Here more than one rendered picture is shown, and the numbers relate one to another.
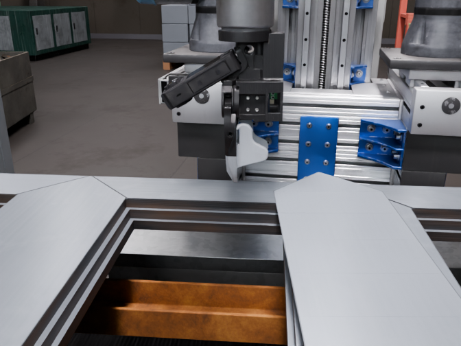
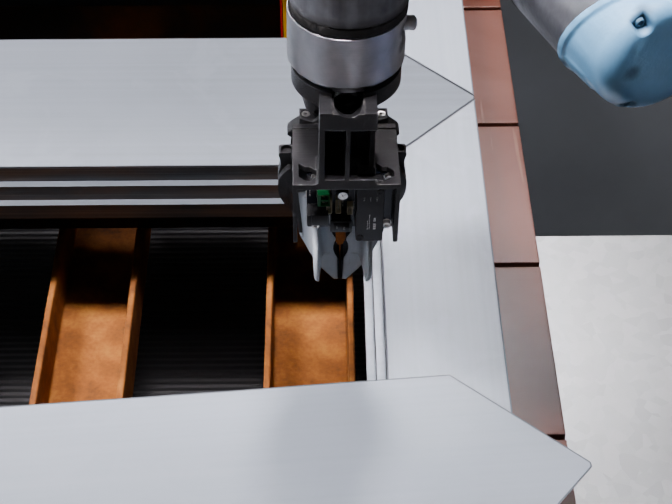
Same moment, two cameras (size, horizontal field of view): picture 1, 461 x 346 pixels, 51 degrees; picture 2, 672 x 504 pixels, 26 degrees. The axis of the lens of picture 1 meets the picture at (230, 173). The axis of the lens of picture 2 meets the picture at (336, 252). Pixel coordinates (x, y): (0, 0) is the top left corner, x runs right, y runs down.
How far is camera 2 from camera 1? 1.09 m
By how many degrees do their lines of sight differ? 72
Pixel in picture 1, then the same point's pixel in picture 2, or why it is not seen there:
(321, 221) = (308, 450)
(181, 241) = (583, 345)
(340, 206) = (381, 489)
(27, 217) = (284, 75)
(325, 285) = (85, 441)
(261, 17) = (297, 59)
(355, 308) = (24, 472)
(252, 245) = (600, 478)
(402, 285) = not seen: outside the picture
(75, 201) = not seen: hidden behind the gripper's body
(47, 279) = (109, 147)
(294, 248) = (198, 406)
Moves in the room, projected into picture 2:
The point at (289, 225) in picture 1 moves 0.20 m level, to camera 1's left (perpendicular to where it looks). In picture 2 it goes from (286, 400) to (269, 212)
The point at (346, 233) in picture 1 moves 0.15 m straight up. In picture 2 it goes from (259, 486) to (250, 345)
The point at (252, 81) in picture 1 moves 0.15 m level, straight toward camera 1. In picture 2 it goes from (299, 145) to (72, 152)
